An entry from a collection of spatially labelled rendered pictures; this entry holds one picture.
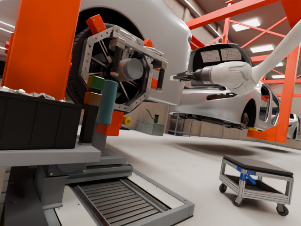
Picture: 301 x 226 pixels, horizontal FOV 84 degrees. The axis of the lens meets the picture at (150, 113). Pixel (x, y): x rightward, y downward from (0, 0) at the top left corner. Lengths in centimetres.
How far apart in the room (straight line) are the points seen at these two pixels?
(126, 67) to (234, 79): 60
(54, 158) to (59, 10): 48
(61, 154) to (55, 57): 34
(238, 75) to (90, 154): 65
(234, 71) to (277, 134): 352
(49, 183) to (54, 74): 52
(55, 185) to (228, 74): 94
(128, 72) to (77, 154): 69
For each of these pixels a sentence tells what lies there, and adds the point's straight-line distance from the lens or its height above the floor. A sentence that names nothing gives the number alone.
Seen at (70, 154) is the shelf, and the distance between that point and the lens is 46.
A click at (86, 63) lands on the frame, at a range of 109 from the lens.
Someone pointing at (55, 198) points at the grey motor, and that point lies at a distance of 99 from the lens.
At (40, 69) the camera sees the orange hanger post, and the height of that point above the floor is 66.
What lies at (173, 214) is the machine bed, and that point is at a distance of 107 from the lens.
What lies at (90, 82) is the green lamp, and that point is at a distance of 53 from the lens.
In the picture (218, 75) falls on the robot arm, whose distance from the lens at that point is 84.
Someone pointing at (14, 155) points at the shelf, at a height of 44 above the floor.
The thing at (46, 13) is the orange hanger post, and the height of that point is 83.
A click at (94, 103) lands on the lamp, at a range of 53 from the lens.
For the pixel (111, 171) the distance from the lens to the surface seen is 129.
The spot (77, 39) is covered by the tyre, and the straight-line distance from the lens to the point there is 120.
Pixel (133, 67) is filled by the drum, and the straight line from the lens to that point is 107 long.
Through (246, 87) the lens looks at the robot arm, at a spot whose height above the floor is 79.
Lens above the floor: 56
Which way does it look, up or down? 2 degrees up
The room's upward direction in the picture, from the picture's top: 10 degrees clockwise
